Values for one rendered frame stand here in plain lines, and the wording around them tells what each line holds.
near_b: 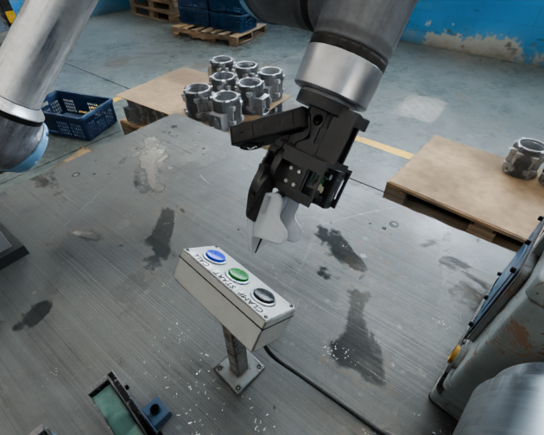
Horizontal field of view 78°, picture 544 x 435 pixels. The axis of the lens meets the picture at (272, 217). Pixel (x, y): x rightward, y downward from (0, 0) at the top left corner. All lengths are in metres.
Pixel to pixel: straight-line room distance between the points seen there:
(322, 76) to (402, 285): 0.59
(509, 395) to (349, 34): 0.38
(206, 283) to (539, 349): 0.41
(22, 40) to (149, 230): 0.50
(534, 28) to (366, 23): 5.16
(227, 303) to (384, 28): 0.36
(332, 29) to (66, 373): 0.72
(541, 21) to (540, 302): 5.12
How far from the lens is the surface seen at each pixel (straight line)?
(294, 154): 0.38
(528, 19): 5.51
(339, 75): 0.38
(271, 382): 0.69
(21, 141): 1.00
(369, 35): 0.39
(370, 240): 0.93
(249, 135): 0.43
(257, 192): 0.40
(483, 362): 0.59
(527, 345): 0.53
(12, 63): 0.96
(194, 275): 0.49
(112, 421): 0.59
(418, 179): 2.39
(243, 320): 0.44
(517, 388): 0.43
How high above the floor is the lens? 1.45
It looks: 43 degrees down
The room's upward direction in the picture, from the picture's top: straight up
